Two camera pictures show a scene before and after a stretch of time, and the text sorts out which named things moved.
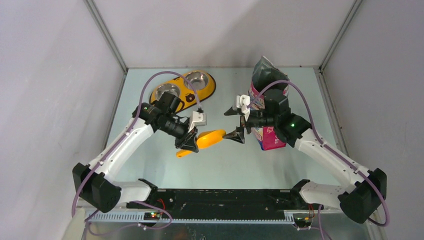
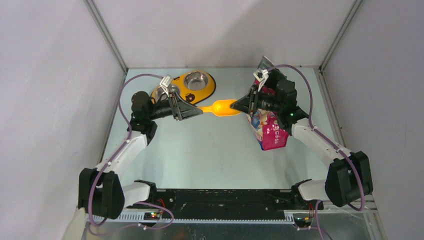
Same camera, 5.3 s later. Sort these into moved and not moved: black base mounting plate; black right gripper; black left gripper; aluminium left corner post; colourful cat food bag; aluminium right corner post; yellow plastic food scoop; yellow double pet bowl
Moved: black left gripper; black right gripper; yellow plastic food scoop
Not moved: yellow double pet bowl; colourful cat food bag; aluminium right corner post; aluminium left corner post; black base mounting plate
